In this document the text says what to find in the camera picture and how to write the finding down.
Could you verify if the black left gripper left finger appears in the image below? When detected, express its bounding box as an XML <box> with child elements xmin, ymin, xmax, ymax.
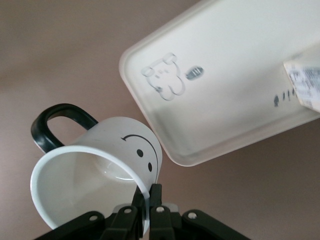
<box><xmin>102</xmin><ymin>186</ymin><xmax>146</xmax><ymax>240</ymax></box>

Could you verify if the white smiley mug black handle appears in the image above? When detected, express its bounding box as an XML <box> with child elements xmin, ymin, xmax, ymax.
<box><xmin>30</xmin><ymin>103</ymin><xmax>163</xmax><ymax>237</ymax></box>

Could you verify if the blue white milk carton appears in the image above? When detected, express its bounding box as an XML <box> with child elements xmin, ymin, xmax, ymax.
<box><xmin>283</xmin><ymin>42</ymin><xmax>320</xmax><ymax>113</ymax></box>

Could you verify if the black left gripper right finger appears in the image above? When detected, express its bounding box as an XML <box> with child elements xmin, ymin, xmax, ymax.
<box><xmin>148</xmin><ymin>183</ymin><xmax>176</xmax><ymax>240</ymax></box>

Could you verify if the cream rabbit print tray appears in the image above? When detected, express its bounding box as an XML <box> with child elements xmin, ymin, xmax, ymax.
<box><xmin>119</xmin><ymin>0</ymin><xmax>320</xmax><ymax>168</ymax></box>

